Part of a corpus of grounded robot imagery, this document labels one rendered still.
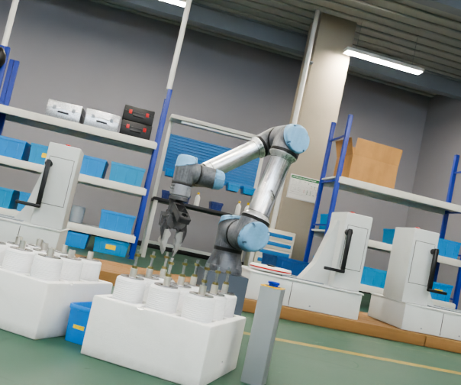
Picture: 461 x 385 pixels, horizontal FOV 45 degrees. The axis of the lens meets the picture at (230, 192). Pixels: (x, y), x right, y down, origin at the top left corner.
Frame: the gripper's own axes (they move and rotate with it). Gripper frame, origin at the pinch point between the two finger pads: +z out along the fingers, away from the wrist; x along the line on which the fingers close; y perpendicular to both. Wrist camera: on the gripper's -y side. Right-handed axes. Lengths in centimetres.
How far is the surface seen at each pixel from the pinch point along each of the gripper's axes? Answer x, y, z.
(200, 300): 2.2, -37.1, 10.5
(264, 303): -22.6, -33.0, 8.8
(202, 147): -227, 517, -126
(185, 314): 4.7, -34.3, 15.5
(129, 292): 18.2, -20.4, 13.4
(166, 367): 7.6, -36.0, 30.8
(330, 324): -171, 112, 31
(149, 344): 12.5, -31.1, 26.0
